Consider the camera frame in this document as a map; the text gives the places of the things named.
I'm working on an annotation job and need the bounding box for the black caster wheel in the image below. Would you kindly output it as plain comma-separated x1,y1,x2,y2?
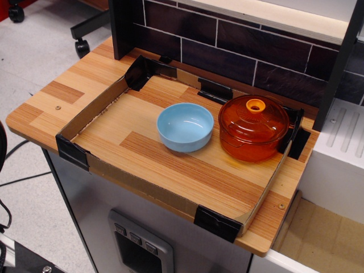
8,0,25,23

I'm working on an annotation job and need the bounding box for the orange transparent pot lid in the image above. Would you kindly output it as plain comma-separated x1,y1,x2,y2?
219,95,289,143

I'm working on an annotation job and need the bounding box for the black floor cable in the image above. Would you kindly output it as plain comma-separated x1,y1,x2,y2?
0,139,51,188

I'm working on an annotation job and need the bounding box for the white toy sink unit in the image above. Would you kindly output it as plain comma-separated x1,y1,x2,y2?
250,99,363,272

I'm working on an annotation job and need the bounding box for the cream wooden shelf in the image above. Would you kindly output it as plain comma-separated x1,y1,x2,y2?
181,0,349,45

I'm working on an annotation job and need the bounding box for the black upright post right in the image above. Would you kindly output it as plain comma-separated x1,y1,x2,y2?
312,0,363,132

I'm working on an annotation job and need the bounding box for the black upright post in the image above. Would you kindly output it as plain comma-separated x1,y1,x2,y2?
109,0,143,60
312,0,363,132

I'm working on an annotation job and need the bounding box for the black upright post left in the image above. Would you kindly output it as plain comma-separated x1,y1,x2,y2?
109,0,143,60

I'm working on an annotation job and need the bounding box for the light blue bowl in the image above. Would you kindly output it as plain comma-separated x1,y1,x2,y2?
156,103,214,152

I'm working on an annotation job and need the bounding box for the orange transparent pot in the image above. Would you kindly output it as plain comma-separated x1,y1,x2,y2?
220,127,288,163

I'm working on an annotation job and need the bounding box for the black chair base with casters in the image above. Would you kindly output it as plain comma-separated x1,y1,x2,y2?
71,10,110,59

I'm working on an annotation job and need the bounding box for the black cable bundle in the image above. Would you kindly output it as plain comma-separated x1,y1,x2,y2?
0,121,13,267

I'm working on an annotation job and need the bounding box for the cardboard fence with black tape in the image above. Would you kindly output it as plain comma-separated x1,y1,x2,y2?
56,56,311,242

